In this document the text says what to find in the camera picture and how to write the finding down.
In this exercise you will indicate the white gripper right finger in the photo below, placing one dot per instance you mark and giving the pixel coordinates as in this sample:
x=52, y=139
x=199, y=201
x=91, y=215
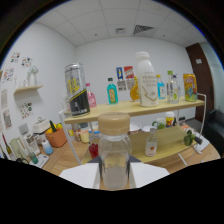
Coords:
x=145, y=173

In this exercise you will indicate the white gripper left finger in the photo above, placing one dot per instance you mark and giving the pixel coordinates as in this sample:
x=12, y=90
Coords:
x=85, y=175

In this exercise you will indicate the clear jar tan lid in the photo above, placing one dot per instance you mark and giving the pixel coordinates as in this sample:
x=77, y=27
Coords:
x=114, y=150

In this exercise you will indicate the cream yellow cup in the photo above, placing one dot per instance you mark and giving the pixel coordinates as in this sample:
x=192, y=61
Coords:
x=84, y=136

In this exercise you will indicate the green cup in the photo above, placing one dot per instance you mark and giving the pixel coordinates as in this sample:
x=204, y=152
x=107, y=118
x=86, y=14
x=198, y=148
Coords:
x=33, y=158

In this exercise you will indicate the white cup red lid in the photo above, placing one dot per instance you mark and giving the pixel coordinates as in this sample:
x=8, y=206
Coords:
x=170, y=119

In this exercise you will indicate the red liquid glass bottle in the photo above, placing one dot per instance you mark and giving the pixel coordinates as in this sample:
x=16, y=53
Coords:
x=93, y=150

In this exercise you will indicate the clear bottle red label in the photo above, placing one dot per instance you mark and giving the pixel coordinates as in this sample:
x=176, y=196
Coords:
x=151, y=146

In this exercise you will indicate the plain white bowl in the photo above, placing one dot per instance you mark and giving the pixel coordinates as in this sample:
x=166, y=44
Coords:
x=148, y=128

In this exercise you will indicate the white kitchen scale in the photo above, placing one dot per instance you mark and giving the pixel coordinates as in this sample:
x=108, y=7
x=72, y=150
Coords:
x=41, y=161

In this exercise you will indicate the orange storage basket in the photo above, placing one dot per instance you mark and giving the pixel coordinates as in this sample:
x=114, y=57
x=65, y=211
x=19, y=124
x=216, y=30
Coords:
x=56, y=138

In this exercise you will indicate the white and blue small bottle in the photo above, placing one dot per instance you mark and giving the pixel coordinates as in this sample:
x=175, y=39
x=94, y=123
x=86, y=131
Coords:
x=47, y=147

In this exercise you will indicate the green mug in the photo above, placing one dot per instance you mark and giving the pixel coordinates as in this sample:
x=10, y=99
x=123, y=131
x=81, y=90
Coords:
x=160, y=124

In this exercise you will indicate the glass of green limes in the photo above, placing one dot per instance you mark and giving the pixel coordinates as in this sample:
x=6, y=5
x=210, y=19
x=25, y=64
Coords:
x=188, y=138

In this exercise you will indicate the green toy cucumber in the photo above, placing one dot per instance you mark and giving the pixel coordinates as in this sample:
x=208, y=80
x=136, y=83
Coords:
x=53, y=126

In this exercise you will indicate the white pot with lid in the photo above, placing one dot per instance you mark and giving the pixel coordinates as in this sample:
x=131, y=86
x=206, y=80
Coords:
x=41, y=126

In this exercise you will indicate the two-tier wooden shelf rack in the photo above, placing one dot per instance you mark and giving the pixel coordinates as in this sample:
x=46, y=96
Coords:
x=126, y=107

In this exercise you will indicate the pink liquid bottle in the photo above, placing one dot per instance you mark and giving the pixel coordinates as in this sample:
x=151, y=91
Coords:
x=91, y=98

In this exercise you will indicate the black armchair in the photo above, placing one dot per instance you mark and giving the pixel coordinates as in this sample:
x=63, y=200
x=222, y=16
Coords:
x=216, y=133

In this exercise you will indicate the round orange liquor bottle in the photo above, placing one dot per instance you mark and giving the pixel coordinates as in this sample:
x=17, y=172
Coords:
x=134, y=91

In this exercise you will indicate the black and yellow tall can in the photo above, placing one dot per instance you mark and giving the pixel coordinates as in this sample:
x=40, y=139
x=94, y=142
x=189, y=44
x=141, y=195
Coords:
x=77, y=90

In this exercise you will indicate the teal liquid bottle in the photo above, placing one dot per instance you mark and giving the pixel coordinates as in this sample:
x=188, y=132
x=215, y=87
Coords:
x=112, y=93

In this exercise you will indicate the clear bottle green cap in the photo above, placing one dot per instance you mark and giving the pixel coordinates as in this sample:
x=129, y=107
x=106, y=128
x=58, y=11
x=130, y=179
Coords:
x=170, y=90

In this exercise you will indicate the clear bottle blue cap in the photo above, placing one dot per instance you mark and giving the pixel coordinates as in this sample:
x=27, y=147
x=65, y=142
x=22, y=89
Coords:
x=177, y=90

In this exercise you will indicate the white milk bottle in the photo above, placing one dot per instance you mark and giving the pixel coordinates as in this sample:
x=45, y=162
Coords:
x=147, y=83

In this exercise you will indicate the black and white poster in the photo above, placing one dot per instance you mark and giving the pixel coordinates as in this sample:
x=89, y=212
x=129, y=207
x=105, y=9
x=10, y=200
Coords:
x=122, y=85
x=130, y=83

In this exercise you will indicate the yellow orange drink can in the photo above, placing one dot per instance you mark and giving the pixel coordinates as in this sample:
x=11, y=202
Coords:
x=190, y=88

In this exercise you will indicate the red poster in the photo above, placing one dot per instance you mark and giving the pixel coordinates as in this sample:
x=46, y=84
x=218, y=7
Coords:
x=128, y=72

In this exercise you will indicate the blue poster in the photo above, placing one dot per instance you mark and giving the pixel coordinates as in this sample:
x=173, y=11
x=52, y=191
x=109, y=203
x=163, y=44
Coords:
x=119, y=73

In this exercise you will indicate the brown door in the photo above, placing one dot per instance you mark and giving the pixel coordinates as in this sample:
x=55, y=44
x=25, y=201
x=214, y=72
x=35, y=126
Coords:
x=196, y=66

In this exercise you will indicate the ceiling air vent grille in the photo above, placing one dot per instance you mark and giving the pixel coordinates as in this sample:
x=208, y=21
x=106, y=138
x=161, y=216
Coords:
x=143, y=29

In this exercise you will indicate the small square ceiling vent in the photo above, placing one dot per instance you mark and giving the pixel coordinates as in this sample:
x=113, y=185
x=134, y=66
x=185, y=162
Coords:
x=120, y=30

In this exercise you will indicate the wall sticker cluster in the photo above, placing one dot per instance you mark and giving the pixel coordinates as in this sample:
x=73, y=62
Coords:
x=26, y=110

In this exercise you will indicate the wooden wall shelf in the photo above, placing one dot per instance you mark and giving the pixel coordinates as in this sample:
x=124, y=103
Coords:
x=28, y=89

